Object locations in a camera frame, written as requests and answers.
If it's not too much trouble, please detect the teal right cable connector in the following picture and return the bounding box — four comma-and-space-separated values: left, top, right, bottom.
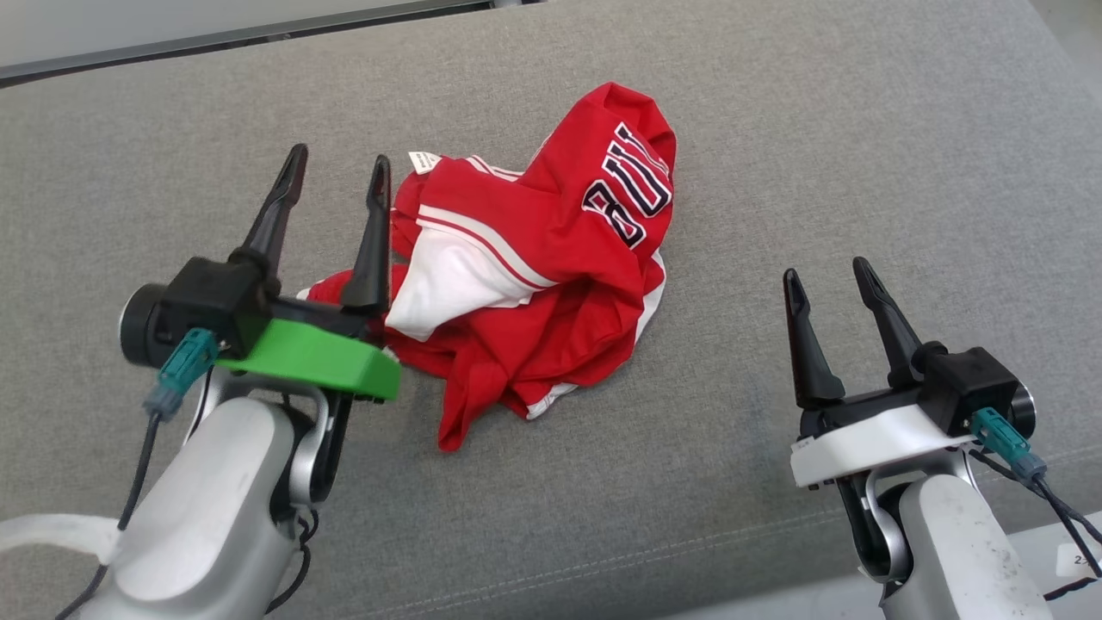
971, 407, 1049, 483

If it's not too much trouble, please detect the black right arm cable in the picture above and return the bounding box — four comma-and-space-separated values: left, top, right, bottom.
969, 448, 1102, 604

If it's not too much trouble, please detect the white cable label tag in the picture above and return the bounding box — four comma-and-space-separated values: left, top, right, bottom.
1056, 542, 1102, 579

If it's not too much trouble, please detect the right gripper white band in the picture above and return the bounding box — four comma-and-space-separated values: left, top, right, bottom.
783, 257, 979, 489

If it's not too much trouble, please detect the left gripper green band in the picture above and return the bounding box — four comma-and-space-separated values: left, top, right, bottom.
215, 144, 402, 403

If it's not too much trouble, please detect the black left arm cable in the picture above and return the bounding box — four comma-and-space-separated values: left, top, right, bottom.
56, 412, 164, 620

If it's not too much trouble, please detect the teal cable connector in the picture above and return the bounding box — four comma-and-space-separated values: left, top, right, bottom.
142, 327, 221, 423
971, 407, 1049, 483

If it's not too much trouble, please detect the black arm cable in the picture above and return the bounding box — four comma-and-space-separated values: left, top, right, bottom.
56, 412, 164, 620
969, 448, 1102, 604

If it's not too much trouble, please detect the red white basketball jersey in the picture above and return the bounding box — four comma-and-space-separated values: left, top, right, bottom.
385, 82, 678, 341

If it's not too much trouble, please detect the teal left cable connector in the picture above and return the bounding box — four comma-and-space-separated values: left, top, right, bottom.
142, 327, 221, 423

